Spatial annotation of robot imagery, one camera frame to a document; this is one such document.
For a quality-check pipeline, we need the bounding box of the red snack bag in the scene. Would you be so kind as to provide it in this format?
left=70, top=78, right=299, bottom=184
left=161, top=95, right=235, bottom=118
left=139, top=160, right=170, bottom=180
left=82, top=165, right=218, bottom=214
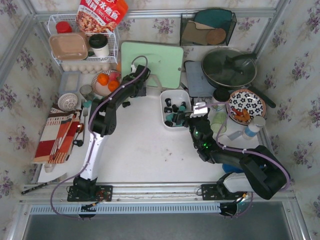
left=75, top=0, right=129, bottom=33

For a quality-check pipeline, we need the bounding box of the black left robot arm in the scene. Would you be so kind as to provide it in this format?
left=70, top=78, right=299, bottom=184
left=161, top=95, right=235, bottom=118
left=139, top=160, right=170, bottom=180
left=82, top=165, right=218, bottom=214
left=67, top=65, right=151, bottom=202

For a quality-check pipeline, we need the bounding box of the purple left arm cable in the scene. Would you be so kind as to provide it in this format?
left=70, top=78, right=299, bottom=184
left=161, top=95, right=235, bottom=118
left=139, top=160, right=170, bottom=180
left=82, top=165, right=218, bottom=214
left=50, top=55, right=149, bottom=221

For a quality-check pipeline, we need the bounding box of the striped red cloth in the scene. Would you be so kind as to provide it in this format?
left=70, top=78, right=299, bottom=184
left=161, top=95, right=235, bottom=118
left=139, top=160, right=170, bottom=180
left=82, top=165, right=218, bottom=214
left=33, top=104, right=82, bottom=164

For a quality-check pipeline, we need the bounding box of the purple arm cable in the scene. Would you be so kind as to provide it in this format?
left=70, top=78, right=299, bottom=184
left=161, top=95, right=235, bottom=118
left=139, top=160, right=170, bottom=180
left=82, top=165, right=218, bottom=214
left=50, top=55, right=149, bottom=221
left=199, top=100, right=292, bottom=220

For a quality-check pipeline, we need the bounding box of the white wire rack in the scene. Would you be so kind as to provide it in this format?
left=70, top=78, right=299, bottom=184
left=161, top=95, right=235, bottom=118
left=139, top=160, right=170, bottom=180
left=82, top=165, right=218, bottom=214
left=47, top=13, right=119, bottom=65

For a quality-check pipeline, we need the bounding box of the grey glass cup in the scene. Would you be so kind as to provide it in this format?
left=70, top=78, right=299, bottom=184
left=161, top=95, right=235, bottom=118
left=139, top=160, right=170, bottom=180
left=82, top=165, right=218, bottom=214
left=79, top=84, right=95, bottom=101

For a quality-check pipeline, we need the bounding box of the pink fruit plate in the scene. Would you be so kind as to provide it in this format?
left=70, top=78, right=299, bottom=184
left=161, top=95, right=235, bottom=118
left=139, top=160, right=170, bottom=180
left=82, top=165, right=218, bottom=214
left=91, top=70, right=122, bottom=97

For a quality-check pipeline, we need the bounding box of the grey blue rectangular tray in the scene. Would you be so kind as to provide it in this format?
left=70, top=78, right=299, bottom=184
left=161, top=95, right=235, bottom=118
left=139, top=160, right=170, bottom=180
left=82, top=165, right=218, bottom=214
left=183, top=60, right=215, bottom=98

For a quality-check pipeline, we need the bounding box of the black frying pan with lid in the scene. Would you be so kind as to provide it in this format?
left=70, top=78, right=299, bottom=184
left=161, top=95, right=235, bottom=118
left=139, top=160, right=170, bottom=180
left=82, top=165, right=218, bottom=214
left=201, top=47, right=276, bottom=108

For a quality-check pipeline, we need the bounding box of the brown square container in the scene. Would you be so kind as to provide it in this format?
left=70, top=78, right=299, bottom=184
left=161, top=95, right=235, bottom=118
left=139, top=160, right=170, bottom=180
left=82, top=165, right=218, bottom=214
left=49, top=32, right=89, bottom=61

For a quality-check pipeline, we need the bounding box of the clear lidded container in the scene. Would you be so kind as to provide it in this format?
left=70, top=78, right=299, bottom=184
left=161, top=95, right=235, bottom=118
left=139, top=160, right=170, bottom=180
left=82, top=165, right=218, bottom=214
left=58, top=71, right=81, bottom=95

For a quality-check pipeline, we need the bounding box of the white coffee cup black lid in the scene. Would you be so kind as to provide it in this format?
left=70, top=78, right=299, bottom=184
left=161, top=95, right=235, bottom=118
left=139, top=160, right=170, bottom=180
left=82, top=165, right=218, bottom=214
left=88, top=33, right=110, bottom=57

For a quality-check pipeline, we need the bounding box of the white storage basket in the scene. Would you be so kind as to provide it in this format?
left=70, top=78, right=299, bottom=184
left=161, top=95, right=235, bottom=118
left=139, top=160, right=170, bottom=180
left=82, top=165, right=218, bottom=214
left=160, top=89, right=192, bottom=132

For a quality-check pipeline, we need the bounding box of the white bottle blue label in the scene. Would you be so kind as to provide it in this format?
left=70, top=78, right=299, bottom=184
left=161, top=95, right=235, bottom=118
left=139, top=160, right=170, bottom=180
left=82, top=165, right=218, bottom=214
left=242, top=116, right=266, bottom=140

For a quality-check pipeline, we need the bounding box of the green cutting board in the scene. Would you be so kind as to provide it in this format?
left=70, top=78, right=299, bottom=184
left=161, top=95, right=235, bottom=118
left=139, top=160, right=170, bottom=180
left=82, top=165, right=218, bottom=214
left=120, top=41, right=184, bottom=89

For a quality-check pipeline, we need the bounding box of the white round strainer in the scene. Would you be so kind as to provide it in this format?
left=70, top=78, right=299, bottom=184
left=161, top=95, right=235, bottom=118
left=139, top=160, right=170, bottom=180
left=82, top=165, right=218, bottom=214
left=57, top=93, right=78, bottom=112

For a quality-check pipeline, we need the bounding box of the black mesh organizer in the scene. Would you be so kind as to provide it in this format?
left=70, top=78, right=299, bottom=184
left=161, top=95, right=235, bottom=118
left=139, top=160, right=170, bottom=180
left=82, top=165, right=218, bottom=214
left=179, top=8, right=237, bottom=46

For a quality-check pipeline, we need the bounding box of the green cup right side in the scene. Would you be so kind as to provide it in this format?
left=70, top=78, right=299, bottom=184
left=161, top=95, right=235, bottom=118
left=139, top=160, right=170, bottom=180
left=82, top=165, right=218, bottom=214
left=210, top=112, right=227, bottom=134

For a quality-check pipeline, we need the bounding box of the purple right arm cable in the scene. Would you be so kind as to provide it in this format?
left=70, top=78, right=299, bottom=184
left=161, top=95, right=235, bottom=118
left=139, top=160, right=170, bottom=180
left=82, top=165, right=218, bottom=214
left=199, top=100, right=292, bottom=220

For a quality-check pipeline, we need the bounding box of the egg carton tray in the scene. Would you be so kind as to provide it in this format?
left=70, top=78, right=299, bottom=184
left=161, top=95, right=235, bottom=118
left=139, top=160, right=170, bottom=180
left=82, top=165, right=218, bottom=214
left=61, top=61, right=117, bottom=74

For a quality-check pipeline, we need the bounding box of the floral patterned plate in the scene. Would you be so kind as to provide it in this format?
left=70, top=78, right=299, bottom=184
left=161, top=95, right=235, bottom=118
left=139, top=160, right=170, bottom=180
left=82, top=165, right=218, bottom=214
left=226, top=89, right=266, bottom=126

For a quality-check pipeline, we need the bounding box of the black coffee capsule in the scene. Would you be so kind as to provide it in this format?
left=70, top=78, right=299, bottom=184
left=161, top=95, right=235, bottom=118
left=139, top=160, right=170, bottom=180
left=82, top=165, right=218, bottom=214
left=164, top=120, right=173, bottom=127
left=164, top=98, right=172, bottom=107
left=164, top=107, right=173, bottom=113

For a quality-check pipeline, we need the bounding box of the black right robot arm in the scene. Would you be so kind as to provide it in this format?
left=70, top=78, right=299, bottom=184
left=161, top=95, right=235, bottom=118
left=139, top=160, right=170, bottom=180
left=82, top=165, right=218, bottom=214
left=173, top=112, right=291, bottom=200

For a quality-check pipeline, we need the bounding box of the red jar lid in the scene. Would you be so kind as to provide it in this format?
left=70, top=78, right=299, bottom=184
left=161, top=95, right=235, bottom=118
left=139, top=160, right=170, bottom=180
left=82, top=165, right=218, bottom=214
left=55, top=21, right=73, bottom=34

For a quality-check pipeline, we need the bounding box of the round cork coaster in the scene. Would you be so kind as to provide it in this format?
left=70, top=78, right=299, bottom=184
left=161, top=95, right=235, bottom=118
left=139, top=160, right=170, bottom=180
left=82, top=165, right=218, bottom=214
left=205, top=28, right=227, bottom=45

